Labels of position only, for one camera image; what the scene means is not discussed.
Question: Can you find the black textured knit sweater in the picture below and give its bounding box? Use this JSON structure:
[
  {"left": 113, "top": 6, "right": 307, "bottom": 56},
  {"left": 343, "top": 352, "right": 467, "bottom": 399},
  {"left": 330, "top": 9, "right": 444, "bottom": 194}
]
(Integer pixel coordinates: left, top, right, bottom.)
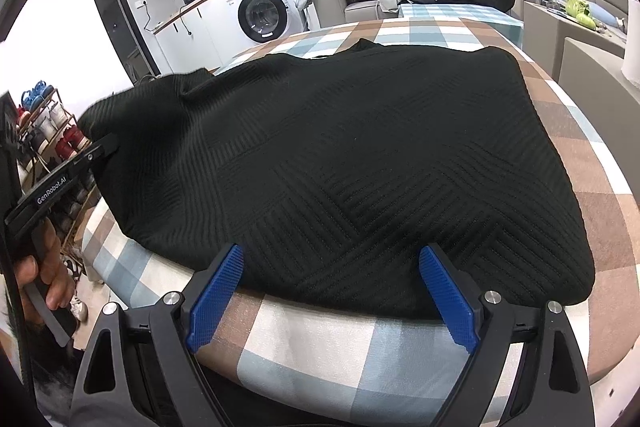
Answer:
[{"left": 78, "top": 40, "right": 596, "bottom": 319}]

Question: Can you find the yellow-green toy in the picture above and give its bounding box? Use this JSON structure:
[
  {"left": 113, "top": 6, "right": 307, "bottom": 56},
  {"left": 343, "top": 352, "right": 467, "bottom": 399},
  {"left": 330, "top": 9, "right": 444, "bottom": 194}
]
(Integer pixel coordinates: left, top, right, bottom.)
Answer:
[{"left": 565, "top": 0, "right": 598, "bottom": 30}]

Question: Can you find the wooden shoe rack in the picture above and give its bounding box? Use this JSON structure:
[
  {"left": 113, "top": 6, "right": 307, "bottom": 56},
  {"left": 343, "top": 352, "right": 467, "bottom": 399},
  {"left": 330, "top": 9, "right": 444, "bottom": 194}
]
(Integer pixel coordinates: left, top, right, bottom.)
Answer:
[{"left": 17, "top": 81, "right": 98, "bottom": 262}]

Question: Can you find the person's left hand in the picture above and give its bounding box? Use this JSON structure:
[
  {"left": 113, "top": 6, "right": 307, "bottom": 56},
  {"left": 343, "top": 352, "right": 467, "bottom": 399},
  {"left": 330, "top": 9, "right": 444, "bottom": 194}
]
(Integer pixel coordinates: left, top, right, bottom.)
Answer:
[{"left": 14, "top": 218, "right": 75, "bottom": 326}]

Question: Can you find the plaid checkered table cloth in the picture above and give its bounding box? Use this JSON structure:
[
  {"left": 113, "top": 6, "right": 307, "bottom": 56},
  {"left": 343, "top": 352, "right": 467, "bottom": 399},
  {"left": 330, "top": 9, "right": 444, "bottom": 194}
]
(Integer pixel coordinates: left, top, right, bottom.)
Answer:
[{"left": 82, "top": 20, "right": 639, "bottom": 426}]

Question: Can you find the white front-load washing machine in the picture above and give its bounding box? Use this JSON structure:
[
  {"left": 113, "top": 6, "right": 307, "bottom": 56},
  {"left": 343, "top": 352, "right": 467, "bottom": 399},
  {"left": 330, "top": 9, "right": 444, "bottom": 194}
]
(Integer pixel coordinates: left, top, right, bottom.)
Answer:
[{"left": 224, "top": 0, "right": 307, "bottom": 46}]

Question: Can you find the teal checkered cloth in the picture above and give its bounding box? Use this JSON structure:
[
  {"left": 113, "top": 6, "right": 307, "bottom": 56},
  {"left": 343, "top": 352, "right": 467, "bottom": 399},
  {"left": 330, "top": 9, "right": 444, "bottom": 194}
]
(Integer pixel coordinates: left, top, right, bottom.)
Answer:
[{"left": 398, "top": 3, "right": 524, "bottom": 48}]

